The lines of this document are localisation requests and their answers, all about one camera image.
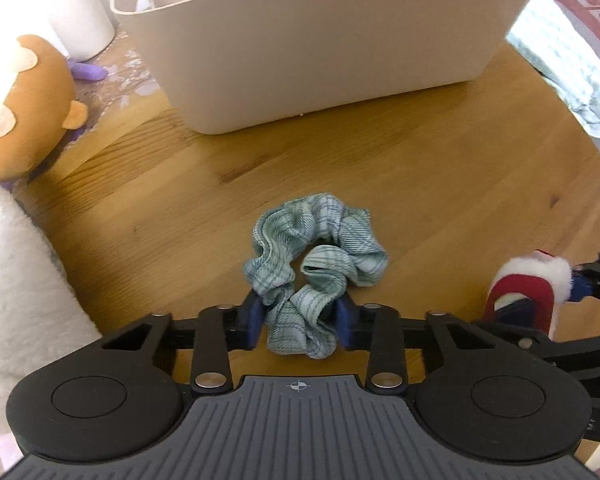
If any green plaid scrunchie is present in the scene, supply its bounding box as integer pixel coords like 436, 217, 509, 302
243, 192, 390, 360

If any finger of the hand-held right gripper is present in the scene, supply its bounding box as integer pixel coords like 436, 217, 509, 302
567, 247, 600, 307
472, 300, 600, 377

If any red white plush hair clip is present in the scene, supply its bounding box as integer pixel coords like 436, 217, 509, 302
482, 249, 574, 338

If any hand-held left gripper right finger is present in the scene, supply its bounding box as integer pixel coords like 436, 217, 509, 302
332, 295, 506, 396

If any white fluffy blanket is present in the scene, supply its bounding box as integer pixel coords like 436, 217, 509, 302
0, 180, 102, 463

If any pale striped quilt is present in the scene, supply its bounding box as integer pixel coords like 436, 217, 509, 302
506, 0, 600, 138

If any beige plastic container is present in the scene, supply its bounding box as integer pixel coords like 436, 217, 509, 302
110, 0, 535, 136

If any white thermos bottle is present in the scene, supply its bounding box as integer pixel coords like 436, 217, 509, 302
45, 0, 117, 62

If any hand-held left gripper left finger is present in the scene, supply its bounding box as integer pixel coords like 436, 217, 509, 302
100, 292, 266, 396

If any orange white plush toy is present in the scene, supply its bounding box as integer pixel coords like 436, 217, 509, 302
0, 35, 88, 183

